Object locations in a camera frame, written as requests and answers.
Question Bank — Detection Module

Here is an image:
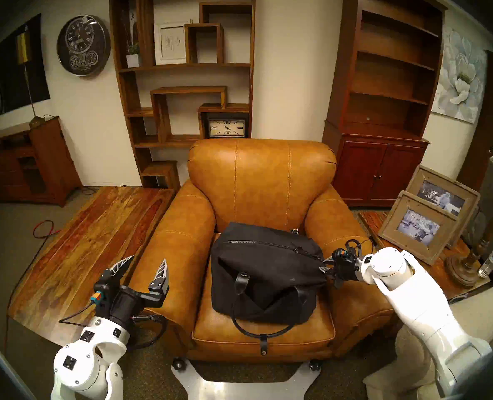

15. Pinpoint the dark zebra wall canvas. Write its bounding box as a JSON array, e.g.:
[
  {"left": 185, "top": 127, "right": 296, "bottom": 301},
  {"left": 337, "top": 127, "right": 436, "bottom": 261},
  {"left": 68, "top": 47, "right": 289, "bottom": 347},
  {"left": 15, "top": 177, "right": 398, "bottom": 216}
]
[{"left": 0, "top": 13, "right": 51, "bottom": 120}]

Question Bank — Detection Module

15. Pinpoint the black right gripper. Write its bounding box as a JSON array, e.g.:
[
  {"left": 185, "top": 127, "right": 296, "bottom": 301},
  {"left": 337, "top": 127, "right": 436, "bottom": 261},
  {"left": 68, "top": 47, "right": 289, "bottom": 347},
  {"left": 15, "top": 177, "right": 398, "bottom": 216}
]
[{"left": 319, "top": 248, "right": 362, "bottom": 288}]

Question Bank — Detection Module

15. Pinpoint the white flower painting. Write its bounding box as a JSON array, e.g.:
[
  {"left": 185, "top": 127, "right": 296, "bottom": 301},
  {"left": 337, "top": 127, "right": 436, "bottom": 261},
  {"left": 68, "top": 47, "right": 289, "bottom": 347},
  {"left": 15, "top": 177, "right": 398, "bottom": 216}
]
[{"left": 431, "top": 26, "right": 488, "bottom": 124}]

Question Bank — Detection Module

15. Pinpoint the open geometric wooden shelf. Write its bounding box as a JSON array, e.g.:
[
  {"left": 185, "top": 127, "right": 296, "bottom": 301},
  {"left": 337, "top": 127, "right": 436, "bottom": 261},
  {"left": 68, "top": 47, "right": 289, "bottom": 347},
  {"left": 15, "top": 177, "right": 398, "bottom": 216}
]
[{"left": 109, "top": 0, "right": 256, "bottom": 191}]

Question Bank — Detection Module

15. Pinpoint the small potted plant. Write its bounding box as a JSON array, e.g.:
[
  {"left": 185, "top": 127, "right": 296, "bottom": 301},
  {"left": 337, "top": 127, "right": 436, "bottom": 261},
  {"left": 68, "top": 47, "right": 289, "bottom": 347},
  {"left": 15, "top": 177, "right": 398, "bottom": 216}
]
[{"left": 121, "top": 12, "right": 142, "bottom": 68}]

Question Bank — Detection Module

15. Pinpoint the white framed certificate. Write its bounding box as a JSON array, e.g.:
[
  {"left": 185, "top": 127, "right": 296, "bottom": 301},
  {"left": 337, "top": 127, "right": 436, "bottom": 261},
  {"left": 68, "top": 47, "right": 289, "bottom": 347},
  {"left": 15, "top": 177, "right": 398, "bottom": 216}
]
[{"left": 154, "top": 21, "right": 191, "bottom": 65}]

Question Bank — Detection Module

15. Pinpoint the round gear wall clock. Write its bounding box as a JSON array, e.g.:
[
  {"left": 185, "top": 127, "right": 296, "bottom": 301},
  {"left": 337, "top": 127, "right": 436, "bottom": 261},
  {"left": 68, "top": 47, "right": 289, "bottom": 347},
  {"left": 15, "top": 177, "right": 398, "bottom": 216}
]
[{"left": 56, "top": 14, "right": 111, "bottom": 77}]

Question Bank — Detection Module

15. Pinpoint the cherry wood bookcase hutch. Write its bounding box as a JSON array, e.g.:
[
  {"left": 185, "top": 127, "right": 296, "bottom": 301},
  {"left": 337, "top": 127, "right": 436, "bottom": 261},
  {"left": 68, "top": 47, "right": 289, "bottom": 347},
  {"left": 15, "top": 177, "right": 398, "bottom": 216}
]
[{"left": 322, "top": 0, "right": 448, "bottom": 207}]

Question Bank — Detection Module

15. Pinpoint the clear plastic water bottle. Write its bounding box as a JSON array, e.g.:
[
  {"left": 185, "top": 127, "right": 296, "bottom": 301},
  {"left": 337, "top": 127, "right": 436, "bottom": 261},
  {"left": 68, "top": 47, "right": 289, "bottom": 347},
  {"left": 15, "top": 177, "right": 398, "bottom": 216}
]
[{"left": 478, "top": 244, "right": 493, "bottom": 279}]

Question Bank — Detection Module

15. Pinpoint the striped wood side table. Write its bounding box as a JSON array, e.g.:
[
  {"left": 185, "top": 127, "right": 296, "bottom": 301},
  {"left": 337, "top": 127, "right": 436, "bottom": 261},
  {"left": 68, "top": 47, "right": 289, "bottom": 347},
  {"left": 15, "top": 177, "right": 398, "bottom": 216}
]
[{"left": 358, "top": 210, "right": 491, "bottom": 300}]

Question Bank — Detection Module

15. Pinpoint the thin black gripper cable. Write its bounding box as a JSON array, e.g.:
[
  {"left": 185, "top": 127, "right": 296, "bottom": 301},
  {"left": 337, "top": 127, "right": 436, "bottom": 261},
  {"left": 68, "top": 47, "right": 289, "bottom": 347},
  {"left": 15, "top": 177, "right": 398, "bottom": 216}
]
[{"left": 58, "top": 301, "right": 97, "bottom": 325}]

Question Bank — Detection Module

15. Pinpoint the small rustic photo frame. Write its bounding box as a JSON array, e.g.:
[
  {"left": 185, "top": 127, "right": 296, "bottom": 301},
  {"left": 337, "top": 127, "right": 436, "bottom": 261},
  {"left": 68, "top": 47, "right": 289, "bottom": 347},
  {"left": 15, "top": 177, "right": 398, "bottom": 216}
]
[{"left": 378, "top": 191, "right": 459, "bottom": 265}]

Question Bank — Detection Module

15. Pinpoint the dark wood media console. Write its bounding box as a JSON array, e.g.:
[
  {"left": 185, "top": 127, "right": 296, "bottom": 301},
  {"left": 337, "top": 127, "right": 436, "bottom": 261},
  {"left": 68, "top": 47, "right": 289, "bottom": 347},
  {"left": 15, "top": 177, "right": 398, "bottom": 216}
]
[{"left": 0, "top": 116, "right": 83, "bottom": 207}]

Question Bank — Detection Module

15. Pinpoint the rectangular mantel clock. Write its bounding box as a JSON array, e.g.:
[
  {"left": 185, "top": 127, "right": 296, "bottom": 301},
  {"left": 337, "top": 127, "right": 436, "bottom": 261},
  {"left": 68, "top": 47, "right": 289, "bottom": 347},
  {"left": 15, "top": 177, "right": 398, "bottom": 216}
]
[{"left": 207, "top": 118, "right": 248, "bottom": 138}]

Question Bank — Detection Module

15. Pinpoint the turned wood lamp base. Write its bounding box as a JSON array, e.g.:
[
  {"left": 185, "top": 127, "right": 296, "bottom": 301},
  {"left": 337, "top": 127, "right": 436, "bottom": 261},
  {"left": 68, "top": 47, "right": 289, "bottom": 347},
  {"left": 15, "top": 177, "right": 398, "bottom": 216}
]
[{"left": 446, "top": 187, "right": 493, "bottom": 288}]

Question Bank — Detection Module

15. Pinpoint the black zippered duffel bag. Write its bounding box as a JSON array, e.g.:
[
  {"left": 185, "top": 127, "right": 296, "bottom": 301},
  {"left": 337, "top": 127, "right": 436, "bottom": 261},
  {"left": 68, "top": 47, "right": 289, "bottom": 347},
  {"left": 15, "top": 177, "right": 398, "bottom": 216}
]
[{"left": 210, "top": 222, "right": 328, "bottom": 357}]

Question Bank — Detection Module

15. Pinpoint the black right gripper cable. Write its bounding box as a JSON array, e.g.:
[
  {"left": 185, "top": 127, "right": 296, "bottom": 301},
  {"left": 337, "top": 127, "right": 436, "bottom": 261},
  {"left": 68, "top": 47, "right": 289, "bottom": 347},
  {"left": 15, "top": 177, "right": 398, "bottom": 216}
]
[{"left": 344, "top": 238, "right": 376, "bottom": 259}]

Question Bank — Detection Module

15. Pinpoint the striped wood coffee table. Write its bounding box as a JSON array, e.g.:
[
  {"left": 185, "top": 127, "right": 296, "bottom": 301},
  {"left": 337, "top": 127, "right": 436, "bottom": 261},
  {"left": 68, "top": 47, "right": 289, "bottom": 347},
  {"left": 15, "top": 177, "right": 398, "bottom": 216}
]
[{"left": 7, "top": 186, "right": 176, "bottom": 346}]

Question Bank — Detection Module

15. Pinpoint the gold shade table lamp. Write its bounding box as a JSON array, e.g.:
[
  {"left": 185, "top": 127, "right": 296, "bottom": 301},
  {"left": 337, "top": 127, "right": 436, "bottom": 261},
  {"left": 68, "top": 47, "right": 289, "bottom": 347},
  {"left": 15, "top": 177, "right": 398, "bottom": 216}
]
[{"left": 15, "top": 30, "right": 46, "bottom": 128}]

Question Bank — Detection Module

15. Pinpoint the large rustic photo frame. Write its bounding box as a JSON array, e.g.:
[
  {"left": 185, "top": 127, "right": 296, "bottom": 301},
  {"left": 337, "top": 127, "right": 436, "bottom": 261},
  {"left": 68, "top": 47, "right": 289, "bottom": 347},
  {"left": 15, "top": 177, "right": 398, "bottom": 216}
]
[{"left": 406, "top": 165, "right": 481, "bottom": 250}]

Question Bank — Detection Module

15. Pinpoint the tan leather armchair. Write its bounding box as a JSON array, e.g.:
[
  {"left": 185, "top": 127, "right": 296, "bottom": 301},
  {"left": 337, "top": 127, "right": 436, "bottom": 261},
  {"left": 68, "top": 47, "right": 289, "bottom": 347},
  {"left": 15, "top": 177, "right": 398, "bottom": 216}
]
[{"left": 128, "top": 137, "right": 402, "bottom": 363}]

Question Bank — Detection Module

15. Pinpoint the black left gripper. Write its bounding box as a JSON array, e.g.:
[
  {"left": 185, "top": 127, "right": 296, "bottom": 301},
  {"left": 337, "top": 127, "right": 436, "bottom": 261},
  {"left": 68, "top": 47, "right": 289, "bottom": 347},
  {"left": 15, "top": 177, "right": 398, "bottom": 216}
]
[{"left": 93, "top": 255, "right": 170, "bottom": 331}]

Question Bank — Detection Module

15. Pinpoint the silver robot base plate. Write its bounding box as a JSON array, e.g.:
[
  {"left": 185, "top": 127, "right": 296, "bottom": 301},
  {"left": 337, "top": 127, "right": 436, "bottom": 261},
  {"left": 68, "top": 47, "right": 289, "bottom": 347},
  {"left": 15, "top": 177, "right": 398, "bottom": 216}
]
[{"left": 171, "top": 360, "right": 322, "bottom": 400}]

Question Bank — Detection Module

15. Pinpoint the braided black cable loop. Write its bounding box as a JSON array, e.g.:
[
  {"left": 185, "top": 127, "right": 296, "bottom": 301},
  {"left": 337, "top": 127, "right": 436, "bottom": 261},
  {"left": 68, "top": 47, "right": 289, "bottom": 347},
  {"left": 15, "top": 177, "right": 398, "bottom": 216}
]
[{"left": 130, "top": 314, "right": 168, "bottom": 349}]

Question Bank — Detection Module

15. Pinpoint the beige upholstered armchair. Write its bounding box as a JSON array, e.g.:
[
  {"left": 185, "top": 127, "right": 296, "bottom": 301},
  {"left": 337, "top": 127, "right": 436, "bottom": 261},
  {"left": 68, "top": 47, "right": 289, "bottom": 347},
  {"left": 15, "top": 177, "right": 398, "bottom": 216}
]
[{"left": 363, "top": 278, "right": 493, "bottom": 400}]

